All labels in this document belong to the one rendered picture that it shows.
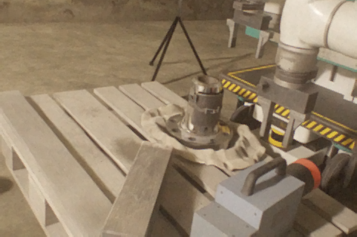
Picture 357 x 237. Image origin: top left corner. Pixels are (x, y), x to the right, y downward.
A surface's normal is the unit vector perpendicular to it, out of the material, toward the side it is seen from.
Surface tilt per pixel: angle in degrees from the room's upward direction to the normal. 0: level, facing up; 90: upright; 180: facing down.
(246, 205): 90
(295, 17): 91
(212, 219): 0
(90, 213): 0
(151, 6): 90
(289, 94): 90
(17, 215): 0
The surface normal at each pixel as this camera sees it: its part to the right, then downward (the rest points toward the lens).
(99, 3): 0.58, 0.40
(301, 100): -0.69, 0.20
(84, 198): 0.14, -0.91
